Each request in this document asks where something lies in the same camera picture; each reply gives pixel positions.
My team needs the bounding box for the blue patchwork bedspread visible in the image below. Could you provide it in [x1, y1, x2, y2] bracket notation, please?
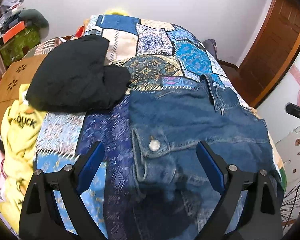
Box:
[34, 14, 253, 240]

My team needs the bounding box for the pile of clothes clutter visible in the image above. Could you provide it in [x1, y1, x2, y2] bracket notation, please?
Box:
[0, 0, 25, 44]

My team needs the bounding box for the brown cardboard paw box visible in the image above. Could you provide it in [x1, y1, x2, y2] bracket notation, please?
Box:
[0, 55, 46, 131]

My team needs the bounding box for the black garment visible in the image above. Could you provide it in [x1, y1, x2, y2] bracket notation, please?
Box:
[26, 35, 131, 113]

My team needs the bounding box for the green patterned storage box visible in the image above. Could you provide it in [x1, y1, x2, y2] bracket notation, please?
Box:
[0, 27, 40, 67]

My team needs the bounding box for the orange box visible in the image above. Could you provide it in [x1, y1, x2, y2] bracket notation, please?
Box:
[2, 21, 25, 44]

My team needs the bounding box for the blue denim jacket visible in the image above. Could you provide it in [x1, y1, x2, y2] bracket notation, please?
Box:
[122, 73, 285, 240]

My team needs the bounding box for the yellow duck hoodie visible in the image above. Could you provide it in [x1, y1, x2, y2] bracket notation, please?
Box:
[0, 84, 46, 233]

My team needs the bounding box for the yellow curved pillow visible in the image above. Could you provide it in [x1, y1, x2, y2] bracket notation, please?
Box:
[104, 7, 129, 16]

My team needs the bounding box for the brown wooden door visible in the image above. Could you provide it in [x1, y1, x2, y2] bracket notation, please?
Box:
[238, 0, 300, 108]

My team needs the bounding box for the dark green cushion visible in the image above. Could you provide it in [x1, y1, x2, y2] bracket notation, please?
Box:
[18, 9, 49, 29]

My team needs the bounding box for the purple grey backpack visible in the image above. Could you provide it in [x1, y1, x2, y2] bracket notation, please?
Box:
[202, 39, 218, 60]

